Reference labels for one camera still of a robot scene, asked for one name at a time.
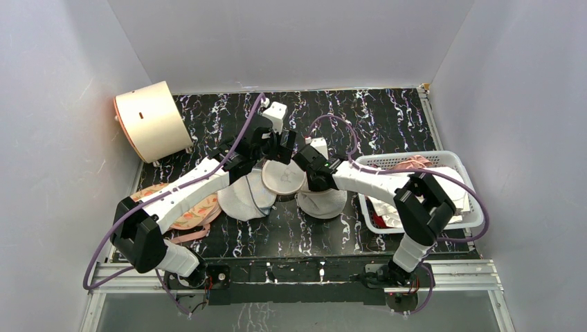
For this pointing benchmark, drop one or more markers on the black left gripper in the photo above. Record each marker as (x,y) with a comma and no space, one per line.
(281,155)

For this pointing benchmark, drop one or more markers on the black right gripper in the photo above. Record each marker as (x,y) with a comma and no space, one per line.
(303,155)

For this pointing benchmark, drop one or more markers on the white mesh bag beige zipper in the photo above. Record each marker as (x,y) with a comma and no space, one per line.
(287,180)

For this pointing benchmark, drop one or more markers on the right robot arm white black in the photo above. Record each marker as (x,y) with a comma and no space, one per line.
(424,208)

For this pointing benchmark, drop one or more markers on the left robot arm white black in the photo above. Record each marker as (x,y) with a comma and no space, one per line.
(139,226)

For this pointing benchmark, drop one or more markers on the white plastic laundry basket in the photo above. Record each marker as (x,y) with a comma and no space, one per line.
(469,211)

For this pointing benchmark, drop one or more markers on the floral orange bra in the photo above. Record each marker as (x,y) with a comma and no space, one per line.
(192,225)

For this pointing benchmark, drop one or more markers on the pink garment in basket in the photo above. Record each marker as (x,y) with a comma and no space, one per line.
(414,162)

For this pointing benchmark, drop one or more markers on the white cloth in basket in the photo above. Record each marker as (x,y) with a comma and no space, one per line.
(388,216)

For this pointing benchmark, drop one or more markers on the cream cylindrical drum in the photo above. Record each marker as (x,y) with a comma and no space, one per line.
(152,122)

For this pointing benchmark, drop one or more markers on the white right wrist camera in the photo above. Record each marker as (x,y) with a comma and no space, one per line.
(320,144)

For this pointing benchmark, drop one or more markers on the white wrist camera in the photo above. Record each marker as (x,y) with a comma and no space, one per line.
(276,112)
(320,144)

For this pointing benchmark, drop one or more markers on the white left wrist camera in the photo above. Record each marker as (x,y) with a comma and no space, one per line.
(276,112)

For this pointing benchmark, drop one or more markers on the aluminium frame rail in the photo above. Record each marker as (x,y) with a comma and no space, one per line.
(306,281)

